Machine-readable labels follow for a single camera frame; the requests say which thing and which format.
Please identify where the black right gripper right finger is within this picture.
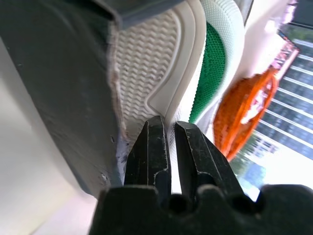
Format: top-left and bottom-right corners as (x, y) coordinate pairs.
(174, 120), (246, 196)

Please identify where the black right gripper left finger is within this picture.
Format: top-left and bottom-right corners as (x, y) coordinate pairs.
(124, 115), (172, 195)

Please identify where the white shoe with zigzag sole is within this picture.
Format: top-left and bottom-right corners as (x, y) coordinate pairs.
(109, 0), (208, 194)

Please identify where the white shoe with green sole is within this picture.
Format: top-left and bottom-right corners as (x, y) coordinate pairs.
(188, 0), (246, 128)

